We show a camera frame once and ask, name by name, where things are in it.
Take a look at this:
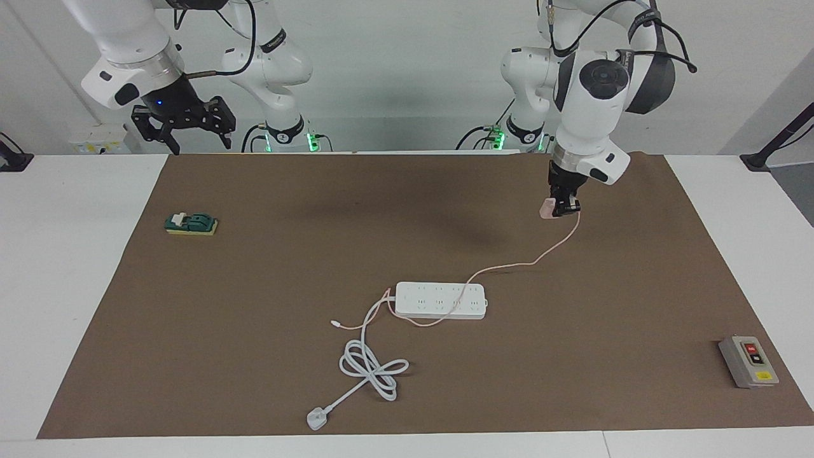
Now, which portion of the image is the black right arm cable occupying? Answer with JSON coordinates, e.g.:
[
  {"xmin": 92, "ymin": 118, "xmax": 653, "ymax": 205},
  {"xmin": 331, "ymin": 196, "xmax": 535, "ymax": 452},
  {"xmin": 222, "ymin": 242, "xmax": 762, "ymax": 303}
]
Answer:
[{"xmin": 175, "ymin": 0, "xmax": 256, "ymax": 80}]

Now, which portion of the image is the grey push-button switch box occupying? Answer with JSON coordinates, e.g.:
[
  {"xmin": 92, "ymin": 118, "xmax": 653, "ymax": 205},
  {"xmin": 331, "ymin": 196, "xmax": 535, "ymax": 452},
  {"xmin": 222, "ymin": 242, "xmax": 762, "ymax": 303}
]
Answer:
[{"xmin": 718, "ymin": 335, "xmax": 780, "ymax": 389}]

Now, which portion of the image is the black angled stand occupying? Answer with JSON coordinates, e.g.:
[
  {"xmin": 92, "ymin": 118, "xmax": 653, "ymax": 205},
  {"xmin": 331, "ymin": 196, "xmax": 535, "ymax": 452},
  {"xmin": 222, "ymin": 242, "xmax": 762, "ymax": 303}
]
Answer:
[{"xmin": 740, "ymin": 102, "xmax": 814, "ymax": 172}]

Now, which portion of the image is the black base cable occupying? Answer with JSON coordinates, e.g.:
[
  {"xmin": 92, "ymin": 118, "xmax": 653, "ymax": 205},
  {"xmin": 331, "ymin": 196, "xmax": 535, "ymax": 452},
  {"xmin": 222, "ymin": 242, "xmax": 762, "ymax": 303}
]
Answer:
[
  {"xmin": 455, "ymin": 95, "xmax": 516, "ymax": 153},
  {"xmin": 241, "ymin": 123, "xmax": 271, "ymax": 153}
]

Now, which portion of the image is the brown table mat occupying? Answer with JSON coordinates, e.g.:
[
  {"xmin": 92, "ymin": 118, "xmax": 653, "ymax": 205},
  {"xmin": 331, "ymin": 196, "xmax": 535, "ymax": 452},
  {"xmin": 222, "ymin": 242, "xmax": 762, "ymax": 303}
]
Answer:
[{"xmin": 37, "ymin": 151, "xmax": 814, "ymax": 440}]

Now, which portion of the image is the white power strip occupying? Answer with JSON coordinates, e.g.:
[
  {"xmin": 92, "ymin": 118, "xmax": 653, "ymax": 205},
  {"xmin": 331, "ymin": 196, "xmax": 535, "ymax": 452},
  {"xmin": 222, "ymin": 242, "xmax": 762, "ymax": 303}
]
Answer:
[{"xmin": 395, "ymin": 282, "xmax": 488, "ymax": 320}]

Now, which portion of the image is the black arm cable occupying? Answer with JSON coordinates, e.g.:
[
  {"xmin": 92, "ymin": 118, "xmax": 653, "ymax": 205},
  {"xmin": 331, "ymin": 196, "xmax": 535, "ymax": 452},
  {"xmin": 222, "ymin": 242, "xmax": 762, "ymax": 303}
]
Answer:
[
  {"xmin": 537, "ymin": 0, "xmax": 698, "ymax": 74},
  {"xmin": 175, "ymin": 0, "xmax": 256, "ymax": 80}
]

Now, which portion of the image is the white wall socket box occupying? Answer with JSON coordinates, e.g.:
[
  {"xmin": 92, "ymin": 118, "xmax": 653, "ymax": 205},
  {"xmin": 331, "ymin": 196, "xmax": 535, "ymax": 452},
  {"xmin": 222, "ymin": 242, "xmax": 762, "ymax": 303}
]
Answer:
[{"xmin": 69, "ymin": 124, "xmax": 144, "ymax": 155}]

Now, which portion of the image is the pink charging cable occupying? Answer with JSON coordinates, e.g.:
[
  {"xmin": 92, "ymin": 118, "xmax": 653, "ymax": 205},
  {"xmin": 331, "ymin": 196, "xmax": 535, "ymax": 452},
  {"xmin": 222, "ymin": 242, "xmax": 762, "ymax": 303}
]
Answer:
[{"xmin": 331, "ymin": 210, "xmax": 581, "ymax": 330}]

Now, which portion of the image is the white power strip cord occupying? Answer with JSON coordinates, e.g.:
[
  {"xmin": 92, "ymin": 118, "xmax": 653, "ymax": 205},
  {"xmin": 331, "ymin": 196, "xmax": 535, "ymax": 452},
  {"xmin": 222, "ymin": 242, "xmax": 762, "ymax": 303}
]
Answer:
[{"xmin": 307, "ymin": 296, "xmax": 410, "ymax": 431}]

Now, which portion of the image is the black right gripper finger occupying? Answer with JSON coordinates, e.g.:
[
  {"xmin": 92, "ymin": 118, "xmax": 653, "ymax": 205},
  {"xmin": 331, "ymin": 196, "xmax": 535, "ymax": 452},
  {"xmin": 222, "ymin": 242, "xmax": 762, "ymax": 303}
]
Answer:
[
  {"xmin": 205, "ymin": 97, "xmax": 237, "ymax": 150},
  {"xmin": 132, "ymin": 107, "xmax": 182, "ymax": 155}
]

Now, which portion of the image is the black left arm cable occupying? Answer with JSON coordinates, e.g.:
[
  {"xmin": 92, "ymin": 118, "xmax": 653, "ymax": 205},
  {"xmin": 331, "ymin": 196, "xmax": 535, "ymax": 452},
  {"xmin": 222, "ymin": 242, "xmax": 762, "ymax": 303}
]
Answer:
[{"xmin": 537, "ymin": 0, "xmax": 698, "ymax": 74}]

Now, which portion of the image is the green knife switch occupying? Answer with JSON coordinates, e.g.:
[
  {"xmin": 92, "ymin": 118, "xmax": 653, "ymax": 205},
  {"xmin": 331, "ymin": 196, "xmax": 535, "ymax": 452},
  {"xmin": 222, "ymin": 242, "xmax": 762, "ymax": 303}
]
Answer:
[{"xmin": 165, "ymin": 212, "xmax": 219, "ymax": 237}]

